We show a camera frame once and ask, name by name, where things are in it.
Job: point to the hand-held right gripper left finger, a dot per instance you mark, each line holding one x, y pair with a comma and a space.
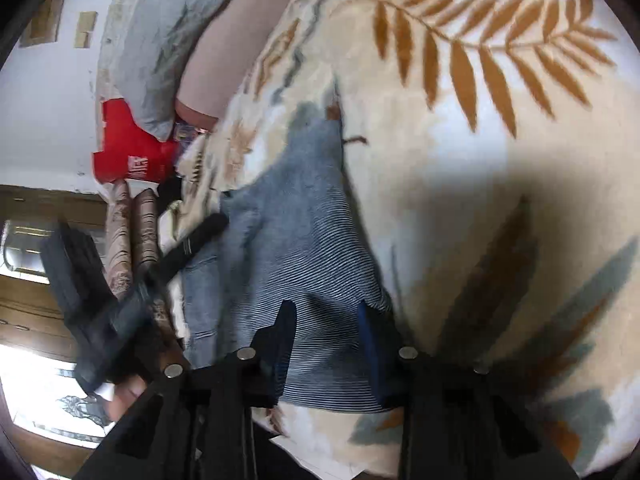
280, 360

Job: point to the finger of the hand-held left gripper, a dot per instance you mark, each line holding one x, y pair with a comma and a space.
192, 245

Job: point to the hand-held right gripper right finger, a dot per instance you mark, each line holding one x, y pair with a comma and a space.
370, 350

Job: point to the blue denim pants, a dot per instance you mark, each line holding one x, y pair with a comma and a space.
310, 240

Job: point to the person's left hand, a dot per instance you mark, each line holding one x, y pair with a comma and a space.
130, 395

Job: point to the striped rolled mat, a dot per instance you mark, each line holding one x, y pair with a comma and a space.
119, 240
147, 240

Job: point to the dark cloth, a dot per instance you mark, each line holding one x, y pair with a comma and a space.
169, 195

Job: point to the colourful printed packet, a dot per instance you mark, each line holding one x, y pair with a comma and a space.
187, 132

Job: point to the red paper bag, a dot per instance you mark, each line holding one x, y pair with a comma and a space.
125, 150

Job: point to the brown and pink sofa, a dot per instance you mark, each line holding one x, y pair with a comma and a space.
230, 60

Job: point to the grey quilted pillow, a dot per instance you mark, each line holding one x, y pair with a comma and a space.
150, 60

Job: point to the leaf print blanket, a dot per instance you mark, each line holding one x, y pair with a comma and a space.
450, 160

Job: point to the yellowed wall switch plate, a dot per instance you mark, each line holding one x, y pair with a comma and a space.
87, 20
83, 40

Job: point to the brown wall panel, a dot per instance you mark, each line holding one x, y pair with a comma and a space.
45, 17

